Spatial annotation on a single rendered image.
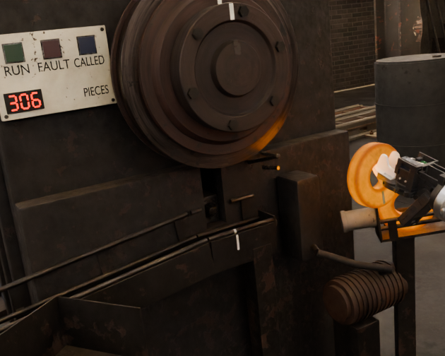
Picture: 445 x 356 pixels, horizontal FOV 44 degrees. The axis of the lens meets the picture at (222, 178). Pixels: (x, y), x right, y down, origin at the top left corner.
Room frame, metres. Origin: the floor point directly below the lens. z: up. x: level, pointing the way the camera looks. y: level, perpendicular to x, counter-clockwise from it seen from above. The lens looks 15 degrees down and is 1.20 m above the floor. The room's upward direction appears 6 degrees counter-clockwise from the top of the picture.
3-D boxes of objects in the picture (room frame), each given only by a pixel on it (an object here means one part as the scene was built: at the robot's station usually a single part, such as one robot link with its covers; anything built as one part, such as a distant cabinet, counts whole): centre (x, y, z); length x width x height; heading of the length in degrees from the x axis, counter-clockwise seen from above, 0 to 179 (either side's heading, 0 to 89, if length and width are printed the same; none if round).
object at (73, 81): (1.25, 0.35, 1.15); 0.26 x 0.02 x 0.18; 119
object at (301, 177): (1.44, -0.20, 0.68); 0.11 x 0.08 x 0.24; 29
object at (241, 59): (1.23, -0.05, 1.11); 0.28 x 0.06 x 0.28; 119
